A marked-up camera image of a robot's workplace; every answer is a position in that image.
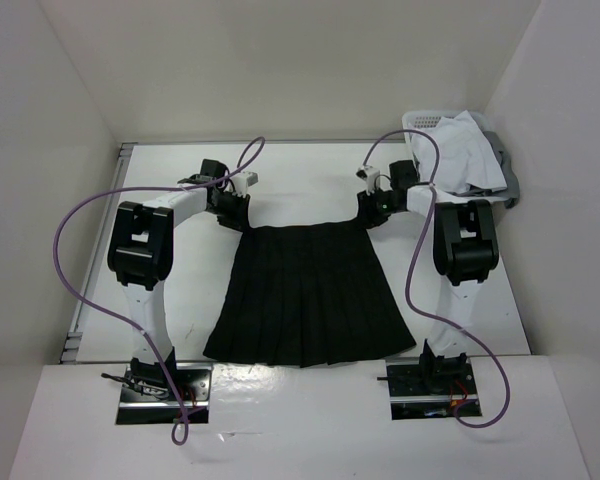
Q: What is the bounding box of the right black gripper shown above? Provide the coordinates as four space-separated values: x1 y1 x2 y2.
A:
353 186 402 229

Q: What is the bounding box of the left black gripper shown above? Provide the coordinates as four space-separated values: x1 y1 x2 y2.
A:
208 190 251 235

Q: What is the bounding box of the black pleated skirt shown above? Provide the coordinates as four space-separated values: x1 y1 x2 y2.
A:
203 220 416 368

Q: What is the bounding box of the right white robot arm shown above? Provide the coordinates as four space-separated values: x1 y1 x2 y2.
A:
356 160 499 393

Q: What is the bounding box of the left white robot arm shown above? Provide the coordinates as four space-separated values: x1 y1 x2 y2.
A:
107 159 258 400

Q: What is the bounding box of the white laundry basket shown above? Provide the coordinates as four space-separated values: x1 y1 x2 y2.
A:
402 110 499 202

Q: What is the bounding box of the white skirt in basket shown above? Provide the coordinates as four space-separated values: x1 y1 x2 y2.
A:
410 110 507 195

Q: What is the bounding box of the grey skirt in basket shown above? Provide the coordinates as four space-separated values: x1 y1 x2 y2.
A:
436 131 520 209

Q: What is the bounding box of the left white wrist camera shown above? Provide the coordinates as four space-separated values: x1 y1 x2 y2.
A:
229 171 259 197

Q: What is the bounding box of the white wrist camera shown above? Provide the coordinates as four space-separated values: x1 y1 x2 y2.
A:
229 171 259 197
356 165 381 195

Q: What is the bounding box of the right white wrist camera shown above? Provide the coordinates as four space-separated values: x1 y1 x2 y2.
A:
356 165 381 195

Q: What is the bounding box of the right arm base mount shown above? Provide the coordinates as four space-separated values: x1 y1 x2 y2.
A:
377 358 482 421

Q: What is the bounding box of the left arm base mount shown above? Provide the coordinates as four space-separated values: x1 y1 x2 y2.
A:
101 363 213 425

